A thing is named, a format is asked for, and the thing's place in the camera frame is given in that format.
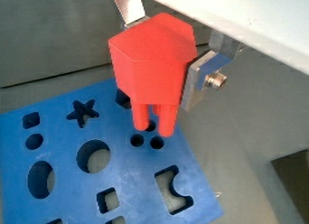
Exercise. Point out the dark curved notch block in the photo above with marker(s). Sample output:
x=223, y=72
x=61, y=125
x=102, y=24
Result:
x=292, y=168

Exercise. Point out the red three prong block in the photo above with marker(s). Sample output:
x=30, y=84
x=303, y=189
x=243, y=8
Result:
x=150, y=55

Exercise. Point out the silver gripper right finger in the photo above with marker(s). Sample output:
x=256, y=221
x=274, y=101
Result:
x=204, y=69

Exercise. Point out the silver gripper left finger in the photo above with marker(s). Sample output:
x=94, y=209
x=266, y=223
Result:
x=132, y=12

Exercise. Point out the blue foam shape board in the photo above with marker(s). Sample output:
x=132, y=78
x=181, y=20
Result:
x=78, y=167

